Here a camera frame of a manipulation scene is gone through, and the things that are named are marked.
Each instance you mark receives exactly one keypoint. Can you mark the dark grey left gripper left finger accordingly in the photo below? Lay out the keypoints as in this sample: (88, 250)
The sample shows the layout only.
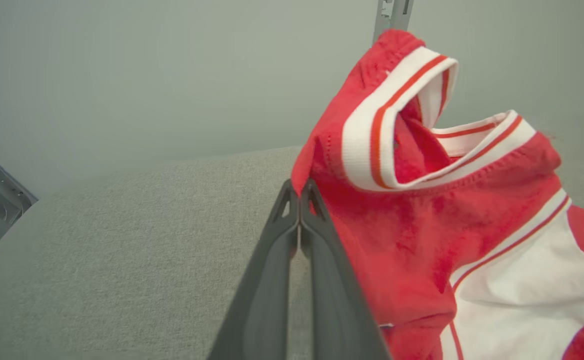
(266, 290)

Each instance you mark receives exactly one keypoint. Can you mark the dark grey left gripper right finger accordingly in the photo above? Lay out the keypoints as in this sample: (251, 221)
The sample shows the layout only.
(339, 310)

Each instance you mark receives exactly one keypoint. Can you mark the red and white jersey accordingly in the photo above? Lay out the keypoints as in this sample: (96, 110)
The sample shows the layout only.
(412, 230)

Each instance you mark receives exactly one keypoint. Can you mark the grey fabric sheet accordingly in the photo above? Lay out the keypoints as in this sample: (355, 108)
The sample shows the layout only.
(121, 250)

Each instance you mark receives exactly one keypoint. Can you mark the grey double metal frame post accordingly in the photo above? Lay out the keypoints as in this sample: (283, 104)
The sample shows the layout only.
(392, 15)

